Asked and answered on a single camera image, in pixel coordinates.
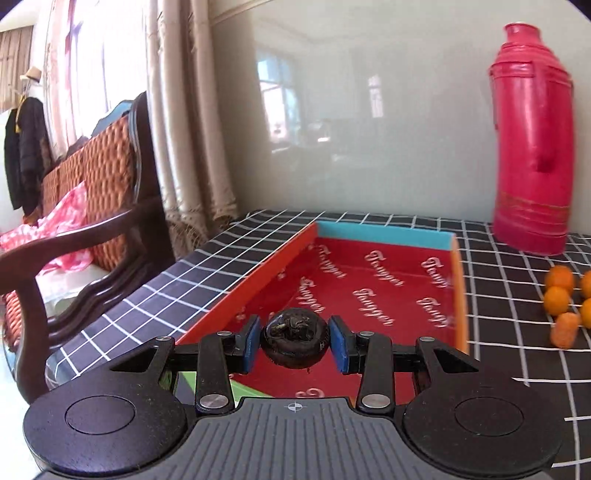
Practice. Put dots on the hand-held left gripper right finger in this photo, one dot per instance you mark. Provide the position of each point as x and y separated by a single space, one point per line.
335 344

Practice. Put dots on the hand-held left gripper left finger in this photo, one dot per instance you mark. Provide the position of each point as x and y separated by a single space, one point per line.
253 344

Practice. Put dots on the dark mangosteen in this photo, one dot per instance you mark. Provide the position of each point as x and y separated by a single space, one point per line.
295 341

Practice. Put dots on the red cardboard box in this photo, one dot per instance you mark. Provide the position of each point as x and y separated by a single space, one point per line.
369 295

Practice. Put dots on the round orange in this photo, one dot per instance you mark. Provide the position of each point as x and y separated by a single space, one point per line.
587 284
559 278
555 301
586 312

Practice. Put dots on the elongated orange fruit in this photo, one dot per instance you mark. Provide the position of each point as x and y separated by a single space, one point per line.
565 330

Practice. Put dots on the black checkered tablecloth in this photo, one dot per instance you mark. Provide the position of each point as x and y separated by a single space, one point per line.
258 240

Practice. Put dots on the white sheet on sofa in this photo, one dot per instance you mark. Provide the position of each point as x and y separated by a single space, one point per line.
74 288

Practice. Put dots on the pink checkered cloth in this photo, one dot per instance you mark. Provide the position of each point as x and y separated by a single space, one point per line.
64 217

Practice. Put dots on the wooden sofa with orange cushions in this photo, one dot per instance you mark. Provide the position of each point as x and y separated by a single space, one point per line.
115 161

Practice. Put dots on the beige curtain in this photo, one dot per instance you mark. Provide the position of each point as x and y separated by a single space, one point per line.
194 115

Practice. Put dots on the white cabinet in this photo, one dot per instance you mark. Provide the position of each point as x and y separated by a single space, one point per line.
5 207

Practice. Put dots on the red thermos flask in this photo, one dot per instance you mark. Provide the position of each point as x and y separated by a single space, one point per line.
531 138

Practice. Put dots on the black coat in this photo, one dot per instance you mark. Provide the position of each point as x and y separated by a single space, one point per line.
25 147

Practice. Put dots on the window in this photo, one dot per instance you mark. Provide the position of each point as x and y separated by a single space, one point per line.
120 46

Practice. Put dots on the sheer patterned curtain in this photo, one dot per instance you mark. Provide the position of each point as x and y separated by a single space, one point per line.
60 69

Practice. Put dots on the straw hat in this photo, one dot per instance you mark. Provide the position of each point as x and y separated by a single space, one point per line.
32 74

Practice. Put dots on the brown curtain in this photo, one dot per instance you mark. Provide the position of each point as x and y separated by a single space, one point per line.
16 60

